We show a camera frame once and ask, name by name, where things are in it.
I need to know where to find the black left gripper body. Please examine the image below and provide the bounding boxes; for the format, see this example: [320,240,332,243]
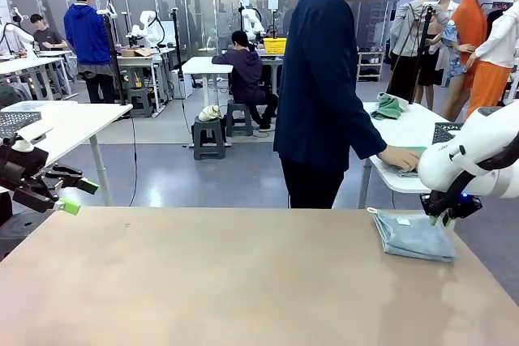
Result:
[0,143,50,198]

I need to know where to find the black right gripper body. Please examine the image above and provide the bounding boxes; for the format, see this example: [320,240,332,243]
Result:
[419,190,483,220]

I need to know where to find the blue-grey terry towel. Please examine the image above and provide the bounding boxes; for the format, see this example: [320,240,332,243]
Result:
[379,146,429,179]
[367,207,457,263]

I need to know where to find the grey perforated plastic basket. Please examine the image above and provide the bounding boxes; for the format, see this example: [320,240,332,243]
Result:
[0,110,44,140]
[431,122,464,145]

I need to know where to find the green terry towel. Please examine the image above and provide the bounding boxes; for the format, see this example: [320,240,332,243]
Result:
[369,92,409,121]

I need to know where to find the person's right forearm navy sleeve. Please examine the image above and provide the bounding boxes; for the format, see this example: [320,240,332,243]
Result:
[348,118,388,159]

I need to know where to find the yellow plastic basket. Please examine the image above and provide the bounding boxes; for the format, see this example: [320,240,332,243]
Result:
[263,36,288,54]

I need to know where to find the person's right hand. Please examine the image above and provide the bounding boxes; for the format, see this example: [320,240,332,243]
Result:
[380,145,422,173]

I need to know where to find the white side table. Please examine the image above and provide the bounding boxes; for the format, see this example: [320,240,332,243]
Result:
[358,101,463,209]
[0,100,134,207]

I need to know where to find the white plastic bin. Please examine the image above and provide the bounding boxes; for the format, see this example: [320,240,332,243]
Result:
[1,100,78,114]

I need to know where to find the person in grey-green jacket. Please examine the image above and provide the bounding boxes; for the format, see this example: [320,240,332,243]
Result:
[0,83,21,110]

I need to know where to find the white lab desk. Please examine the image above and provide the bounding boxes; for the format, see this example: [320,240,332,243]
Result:
[0,56,74,100]

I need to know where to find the grey plastic step stool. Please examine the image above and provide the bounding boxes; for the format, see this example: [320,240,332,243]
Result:
[225,99,255,138]
[191,115,228,160]
[127,87,154,118]

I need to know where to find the mannequin white top orange trousers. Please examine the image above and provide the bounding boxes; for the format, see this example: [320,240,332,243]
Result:
[465,0,519,118]

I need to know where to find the seated person in black shirt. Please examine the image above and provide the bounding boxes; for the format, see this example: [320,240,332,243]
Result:
[30,13,70,92]

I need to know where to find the grey metal workbench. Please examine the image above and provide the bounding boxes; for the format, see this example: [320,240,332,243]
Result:
[116,52,171,114]

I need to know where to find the open cardboard box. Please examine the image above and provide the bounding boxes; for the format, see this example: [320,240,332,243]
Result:
[120,46,157,58]

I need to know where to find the person in blue hoodie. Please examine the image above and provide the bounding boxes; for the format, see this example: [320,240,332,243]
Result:
[63,0,122,105]

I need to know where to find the beige cloth bag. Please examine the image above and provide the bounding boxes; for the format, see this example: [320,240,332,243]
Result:
[197,105,224,122]

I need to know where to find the wooden shoe shelf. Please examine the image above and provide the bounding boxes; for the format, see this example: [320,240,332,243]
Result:
[356,50,385,83]

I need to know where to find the mannequin in blue floral dress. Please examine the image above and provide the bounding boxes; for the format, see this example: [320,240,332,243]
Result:
[435,0,467,88]

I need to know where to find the white height-adjustable desk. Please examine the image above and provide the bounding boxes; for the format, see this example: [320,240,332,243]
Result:
[181,56,234,148]

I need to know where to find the person in navy jacket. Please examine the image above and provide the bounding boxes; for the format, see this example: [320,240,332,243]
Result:
[273,0,388,209]

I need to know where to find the mannequin orange top beige cap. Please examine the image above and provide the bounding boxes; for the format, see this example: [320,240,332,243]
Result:
[441,0,494,120]

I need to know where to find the mannequin in grey shirt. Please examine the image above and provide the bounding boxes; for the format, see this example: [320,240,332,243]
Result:
[389,0,451,104]

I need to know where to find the seated person in purple hoodie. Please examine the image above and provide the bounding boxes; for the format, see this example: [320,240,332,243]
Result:
[211,30,280,132]

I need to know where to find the dark grey round pedestal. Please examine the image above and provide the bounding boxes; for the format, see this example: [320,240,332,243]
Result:
[0,211,56,260]

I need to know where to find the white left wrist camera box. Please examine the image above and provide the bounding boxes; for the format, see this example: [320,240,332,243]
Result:
[11,122,56,152]

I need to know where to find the black right arm cable sleeve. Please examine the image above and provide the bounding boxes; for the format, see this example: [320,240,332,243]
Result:
[429,139,519,217]

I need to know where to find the black camera stand pole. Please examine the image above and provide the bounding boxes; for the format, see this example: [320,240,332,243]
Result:
[97,0,127,106]
[170,7,184,74]

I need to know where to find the black camera tripod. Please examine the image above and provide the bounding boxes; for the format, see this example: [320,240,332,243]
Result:
[384,0,441,105]

